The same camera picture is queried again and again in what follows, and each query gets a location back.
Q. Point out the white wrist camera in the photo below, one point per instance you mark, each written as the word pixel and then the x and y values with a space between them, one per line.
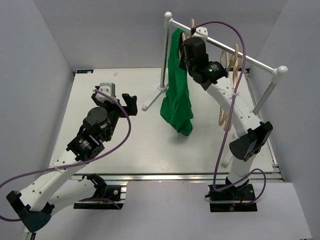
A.
pixel 108 88
pixel 200 32

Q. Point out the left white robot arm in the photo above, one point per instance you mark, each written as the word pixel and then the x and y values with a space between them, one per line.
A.
pixel 37 203

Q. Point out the white clothes rack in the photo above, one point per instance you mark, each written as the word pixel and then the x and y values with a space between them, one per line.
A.
pixel 170 26

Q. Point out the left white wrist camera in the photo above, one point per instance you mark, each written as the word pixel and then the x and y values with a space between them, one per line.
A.
pixel 108 88

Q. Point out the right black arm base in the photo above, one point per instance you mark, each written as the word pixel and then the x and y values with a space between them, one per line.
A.
pixel 231 200

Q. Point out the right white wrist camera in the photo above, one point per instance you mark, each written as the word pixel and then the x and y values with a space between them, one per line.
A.
pixel 200 32

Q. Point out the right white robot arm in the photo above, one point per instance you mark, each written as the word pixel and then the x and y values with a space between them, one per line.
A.
pixel 251 132

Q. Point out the green t shirt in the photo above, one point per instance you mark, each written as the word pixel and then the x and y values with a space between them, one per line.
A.
pixel 176 108

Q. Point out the blue label sticker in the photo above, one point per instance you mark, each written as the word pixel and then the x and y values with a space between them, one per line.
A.
pixel 84 71

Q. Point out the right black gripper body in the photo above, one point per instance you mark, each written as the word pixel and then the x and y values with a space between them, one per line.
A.
pixel 183 62

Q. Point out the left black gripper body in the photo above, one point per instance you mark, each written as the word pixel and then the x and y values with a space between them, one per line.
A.
pixel 114 110

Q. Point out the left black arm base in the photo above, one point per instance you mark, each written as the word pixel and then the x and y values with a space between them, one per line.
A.
pixel 106 197

